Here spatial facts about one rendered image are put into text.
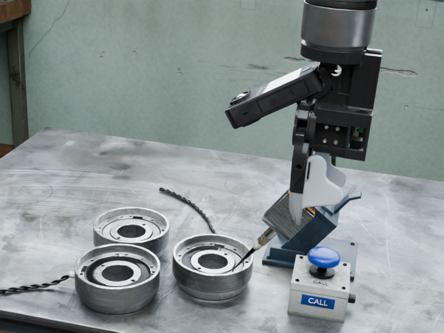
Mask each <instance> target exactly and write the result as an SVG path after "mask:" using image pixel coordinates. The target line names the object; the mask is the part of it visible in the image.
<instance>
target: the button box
mask: <svg viewBox="0 0 444 333"><path fill-rule="evenodd" d="M307 257H308V256H302V255H298V254H297V255H296V259H295V265H294V269H293V275H292V280H291V287H290V293H289V303H288V308H287V313H288V314H292V315H299V316H306V317H311V318H317V319H322V320H329V321H333V322H340V323H344V321H345V316H346V309H347V305H348V303H353V304H354V303H355V298H356V294H353V293H350V263H347V262H340V263H339V265H338V266H336V267H334V268H327V271H326V272H320V271H318V270H317V268H318V266H315V265H313V264H311V263H310V262H309V260H308V258H307Z"/></svg>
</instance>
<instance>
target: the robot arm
mask: <svg viewBox="0 0 444 333"><path fill-rule="evenodd" d="M377 1H378V0H304V5H303V18H302V24H301V38H302V39H303V40H302V42H301V52H300V54H301V55H302V56H303V57H305V58H307V59H310V60H313V61H318V62H319V63H318V64H317V62H314V63H311V64H309V65H307V66H305V67H302V68H300V69H298V70H296V71H294V72H292V73H290V74H287V75H285V76H283V77H281V78H279V79H276V80H275V81H272V82H270V83H268V84H266V85H263V86H261V87H259V88H257V89H254V90H253V91H246V92H243V93H241V94H238V95H237V96H235V97H233V98H232V99H231V100H230V104H229V105H228V107H227V109H226V110H225V114H226V116H227V118H228V120H229V121H230V123H231V125H232V127H233V128H234V129H237V128H240V127H245V126H249V125H250V124H253V123H254V122H257V121H258V120H260V118H263V117H264V116H267V115H269V114H271V113H273V112H276V111H278V110H281V109H282V108H285V107H287V106H289V105H292V104H294V103H297V105H298V106H297V109H296V113H295V121H294V127H293V136H292V145H294V149H293V158H292V164H291V178H290V188H289V211H290V213H291V216H292V218H293V220H294V223H295V224H296V225H301V218H302V212H303V208H306V207H320V206H330V205H338V204H339V203H340V202H341V201H342V199H343V191H342V189H341V187H342V186H343V185H344V184H345V183H346V175H345V173H344V172H342V171H341V170H339V169H338V168H336V167H334V166H333V165H332V164H331V162H330V156H333V157H341V158H344V159H352V160H357V161H365V156H366V152H367V144H368V140H369V132H370V128H371V120H372V115H373V107H374V102H375V95H376V90H377V83H378V78H379V70H380V66H381V58H382V50H377V49H371V48H367V46H368V45H370V44H371V39H372V33H373V26H374V22H375V14H376V10H377ZM337 65H339V66H340V67H341V70H336V68H337ZM349 145H350V146H349ZM348 146H349V147H348ZM360 149H363V151H362V150H360ZM313 151H315V155H314V154H313Z"/></svg>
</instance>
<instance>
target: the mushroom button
mask: <svg viewBox="0 0 444 333"><path fill-rule="evenodd" d="M307 258H308V260H309V262H310V263H311V264H313V265H315V266H318V268H317V270H318V271H320V272H326V271H327V268H334V267H336V266H338V265H339V263H340V255H339V254H338V252H337V251H335V250H334V249H332V248H328V247H325V246H317V247H314V248H312V249H310V251H309V253H308V257H307Z"/></svg>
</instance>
